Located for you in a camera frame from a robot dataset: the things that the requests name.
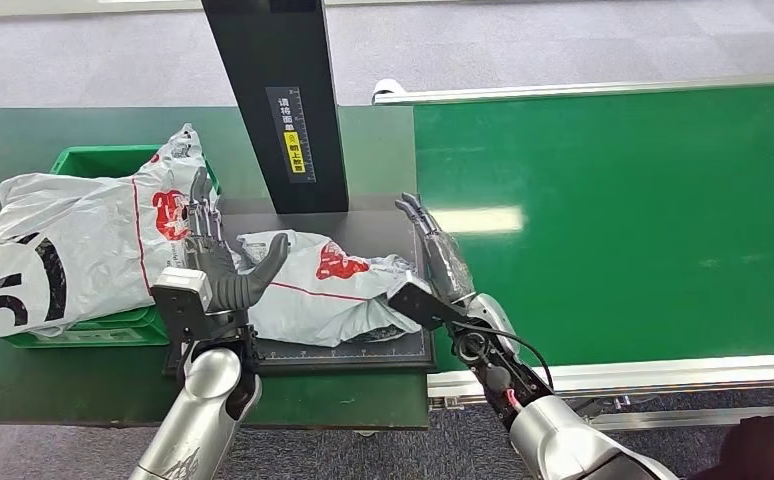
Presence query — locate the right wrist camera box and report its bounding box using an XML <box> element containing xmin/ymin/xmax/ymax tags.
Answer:
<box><xmin>387</xmin><ymin>276</ymin><xmax>468</xmax><ymax>333</ymax></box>

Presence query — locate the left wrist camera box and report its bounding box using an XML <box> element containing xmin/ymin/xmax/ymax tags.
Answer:
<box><xmin>151</xmin><ymin>267</ymin><xmax>213</xmax><ymax>346</ymax></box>

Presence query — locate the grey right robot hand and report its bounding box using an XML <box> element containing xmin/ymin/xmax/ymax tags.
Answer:
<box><xmin>394</xmin><ymin>192</ymin><xmax>478</xmax><ymax>306</ymax></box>

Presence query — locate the black scanner base plate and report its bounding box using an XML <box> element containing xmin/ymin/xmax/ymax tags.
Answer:
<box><xmin>161</xmin><ymin>193</ymin><xmax>437</xmax><ymax>378</ymax></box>

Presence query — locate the aluminium conveyor frame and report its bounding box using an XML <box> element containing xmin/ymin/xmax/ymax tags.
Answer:
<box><xmin>370</xmin><ymin>71</ymin><xmax>774</xmax><ymax>432</ymax></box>

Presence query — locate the dark rounded object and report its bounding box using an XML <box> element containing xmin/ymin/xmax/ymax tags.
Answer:
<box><xmin>691</xmin><ymin>415</ymin><xmax>774</xmax><ymax>480</ymax></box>

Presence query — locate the green plastic delivery bin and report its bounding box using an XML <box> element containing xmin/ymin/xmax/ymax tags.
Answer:
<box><xmin>2</xmin><ymin>144</ymin><xmax>221</xmax><ymax>350</ymax></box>

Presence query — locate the white conveyor roller end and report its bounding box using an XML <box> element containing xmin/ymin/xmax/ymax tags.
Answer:
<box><xmin>371</xmin><ymin>78</ymin><xmax>407</xmax><ymax>106</ymax></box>

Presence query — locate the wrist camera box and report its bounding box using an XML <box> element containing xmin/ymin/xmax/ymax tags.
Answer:
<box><xmin>151</xmin><ymin>267</ymin><xmax>213</xmax><ymax>346</ymax></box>
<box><xmin>387</xmin><ymin>276</ymin><xmax>468</xmax><ymax>333</ymax></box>

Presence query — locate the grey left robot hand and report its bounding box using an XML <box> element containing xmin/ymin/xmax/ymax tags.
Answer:
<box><xmin>184</xmin><ymin>166</ymin><xmax>290</xmax><ymax>313</ymax></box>

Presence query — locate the small grey mailer package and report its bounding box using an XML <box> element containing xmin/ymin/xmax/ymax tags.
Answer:
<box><xmin>231</xmin><ymin>229</ymin><xmax>431</xmax><ymax>348</ymax></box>

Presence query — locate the black scanner column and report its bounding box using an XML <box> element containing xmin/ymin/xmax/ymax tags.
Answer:
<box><xmin>200</xmin><ymin>0</ymin><xmax>351</xmax><ymax>215</ymax></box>

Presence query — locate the large white mailer package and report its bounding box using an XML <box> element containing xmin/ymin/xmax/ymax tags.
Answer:
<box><xmin>0</xmin><ymin>123</ymin><xmax>223</xmax><ymax>346</ymax></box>

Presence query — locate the green conveyor belt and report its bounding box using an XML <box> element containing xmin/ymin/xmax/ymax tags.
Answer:
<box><xmin>413</xmin><ymin>82</ymin><xmax>774</xmax><ymax>372</ymax></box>

